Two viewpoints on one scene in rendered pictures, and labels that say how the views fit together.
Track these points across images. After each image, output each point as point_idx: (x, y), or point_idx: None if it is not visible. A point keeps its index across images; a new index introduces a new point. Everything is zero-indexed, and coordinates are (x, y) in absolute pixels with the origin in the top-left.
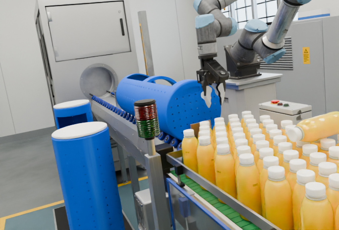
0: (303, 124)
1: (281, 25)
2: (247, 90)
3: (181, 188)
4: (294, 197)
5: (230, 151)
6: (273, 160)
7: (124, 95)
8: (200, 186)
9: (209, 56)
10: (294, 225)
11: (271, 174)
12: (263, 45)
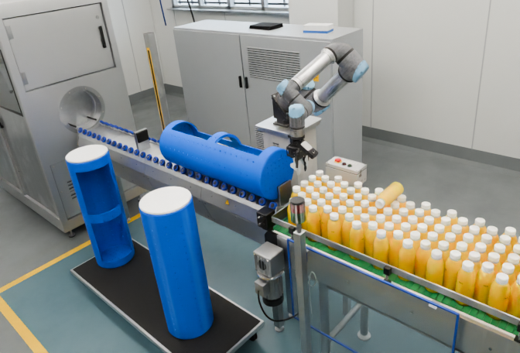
0: (384, 197)
1: (333, 92)
2: None
3: (306, 246)
4: (393, 246)
5: None
6: (375, 224)
7: (181, 151)
8: (309, 239)
9: (301, 138)
10: (391, 259)
11: (380, 235)
12: (315, 102)
